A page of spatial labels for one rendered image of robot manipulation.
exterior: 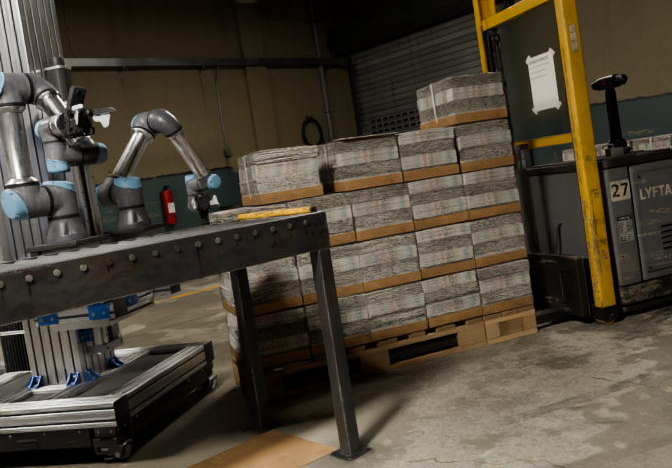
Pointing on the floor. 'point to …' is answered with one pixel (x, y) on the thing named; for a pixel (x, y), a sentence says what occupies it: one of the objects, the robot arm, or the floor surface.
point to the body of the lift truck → (614, 219)
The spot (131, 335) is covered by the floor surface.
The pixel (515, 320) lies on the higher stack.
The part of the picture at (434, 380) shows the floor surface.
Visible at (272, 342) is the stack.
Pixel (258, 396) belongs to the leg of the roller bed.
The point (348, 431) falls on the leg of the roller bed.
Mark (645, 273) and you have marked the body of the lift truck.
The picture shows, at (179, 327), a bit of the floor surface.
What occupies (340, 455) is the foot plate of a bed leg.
